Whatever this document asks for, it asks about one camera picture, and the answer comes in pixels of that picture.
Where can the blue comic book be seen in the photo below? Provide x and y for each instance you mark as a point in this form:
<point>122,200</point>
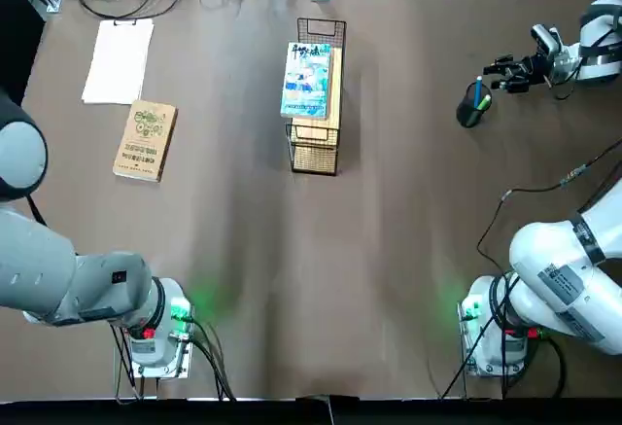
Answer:
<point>306,80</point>

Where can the brown book green gears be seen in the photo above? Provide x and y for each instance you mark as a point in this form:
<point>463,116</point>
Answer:
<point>146,140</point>

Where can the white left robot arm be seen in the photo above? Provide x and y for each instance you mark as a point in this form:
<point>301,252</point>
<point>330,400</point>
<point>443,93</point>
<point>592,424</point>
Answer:
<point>39,259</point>

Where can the blue marker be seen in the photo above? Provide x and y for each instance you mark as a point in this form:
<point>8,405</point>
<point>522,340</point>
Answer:
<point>479,88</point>

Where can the clipboard with white paper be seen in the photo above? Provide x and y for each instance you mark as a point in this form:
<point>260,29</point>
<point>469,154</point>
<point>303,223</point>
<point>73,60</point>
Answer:
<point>119,62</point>

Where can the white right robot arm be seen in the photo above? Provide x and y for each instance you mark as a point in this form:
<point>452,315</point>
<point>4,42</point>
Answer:
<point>559,269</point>

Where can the black mesh pen holder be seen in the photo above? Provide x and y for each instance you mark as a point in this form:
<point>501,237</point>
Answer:
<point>467,115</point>

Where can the green marker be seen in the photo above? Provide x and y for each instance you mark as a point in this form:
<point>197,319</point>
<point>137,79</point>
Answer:
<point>484,102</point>

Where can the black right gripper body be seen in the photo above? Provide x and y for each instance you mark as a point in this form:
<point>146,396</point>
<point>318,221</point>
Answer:
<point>537,70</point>

